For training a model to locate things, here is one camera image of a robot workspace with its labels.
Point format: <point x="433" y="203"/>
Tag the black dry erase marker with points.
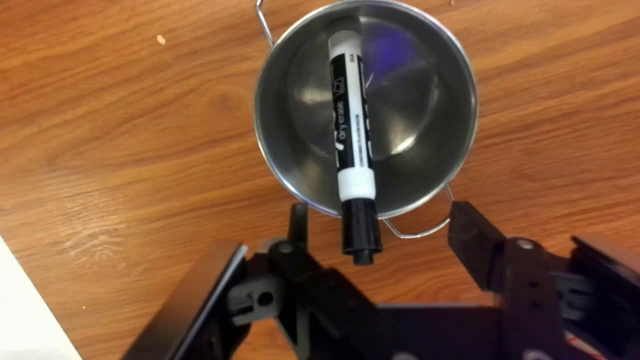
<point x="354" y="125"/>

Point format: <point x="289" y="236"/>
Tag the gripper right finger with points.
<point x="530" y="280"/>

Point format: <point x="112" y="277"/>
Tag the white paper sheet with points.
<point x="25" y="320"/>

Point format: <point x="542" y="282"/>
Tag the small steel pot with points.
<point x="400" y="125"/>

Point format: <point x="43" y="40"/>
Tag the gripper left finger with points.
<point x="305" y="285"/>

